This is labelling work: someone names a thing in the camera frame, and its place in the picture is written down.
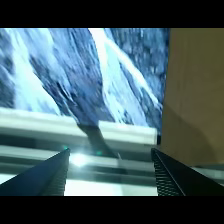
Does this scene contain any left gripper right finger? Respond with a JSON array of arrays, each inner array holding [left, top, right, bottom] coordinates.
[[150, 147, 224, 197]]

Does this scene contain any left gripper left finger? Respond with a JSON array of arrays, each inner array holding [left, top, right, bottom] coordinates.
[[0, 148, 71, 197]]

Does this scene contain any silver frame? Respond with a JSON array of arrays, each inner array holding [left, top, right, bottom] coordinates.
[[0, 108, 224, 197]]

